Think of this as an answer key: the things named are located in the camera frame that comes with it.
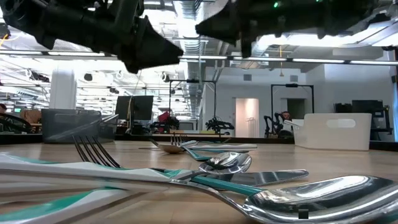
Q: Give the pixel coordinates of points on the white building pillar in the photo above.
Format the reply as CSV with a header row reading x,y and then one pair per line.
x,y
63,90

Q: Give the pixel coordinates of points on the black background monitor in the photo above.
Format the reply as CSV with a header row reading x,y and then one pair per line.
x,y
140,107

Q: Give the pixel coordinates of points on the brown cardboard box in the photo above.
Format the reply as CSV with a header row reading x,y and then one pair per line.
x,y
31,115

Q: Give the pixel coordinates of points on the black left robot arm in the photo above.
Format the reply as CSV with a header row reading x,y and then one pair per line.
x,y
21,15

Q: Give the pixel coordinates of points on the red background object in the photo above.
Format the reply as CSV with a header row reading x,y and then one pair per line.
x,y
164,117

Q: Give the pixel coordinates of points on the dark grey plastic bin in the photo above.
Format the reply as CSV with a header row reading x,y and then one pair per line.
x,y
71,127

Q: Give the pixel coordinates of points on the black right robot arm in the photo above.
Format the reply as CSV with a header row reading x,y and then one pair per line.
x,y
351,15

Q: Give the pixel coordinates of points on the dark background monitors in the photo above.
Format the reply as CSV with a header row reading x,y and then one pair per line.
x,y
367,106

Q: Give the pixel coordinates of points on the horizontal overhead frame bar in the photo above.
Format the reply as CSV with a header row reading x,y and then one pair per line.
x,y
311,59

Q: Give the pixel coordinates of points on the black background robot arm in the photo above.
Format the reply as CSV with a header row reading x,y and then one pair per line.
x,y
270,124
219,124

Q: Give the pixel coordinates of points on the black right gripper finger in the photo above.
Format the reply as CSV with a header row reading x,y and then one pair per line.
x,y
230,21

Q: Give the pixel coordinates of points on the silver ventilation duct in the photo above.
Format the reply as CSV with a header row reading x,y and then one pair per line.
x,y
194,84

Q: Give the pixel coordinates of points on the person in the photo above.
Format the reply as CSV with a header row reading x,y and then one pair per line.
x,y
286,116
2,109

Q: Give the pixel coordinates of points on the white plastic bin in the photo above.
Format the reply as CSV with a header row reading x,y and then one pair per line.
x,y
332,133

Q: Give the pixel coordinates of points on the black background cell frame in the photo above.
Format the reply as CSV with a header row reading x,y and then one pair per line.
x,y
192,81
292,85

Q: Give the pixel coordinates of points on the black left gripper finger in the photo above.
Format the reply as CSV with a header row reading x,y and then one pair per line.
x,y
149,49

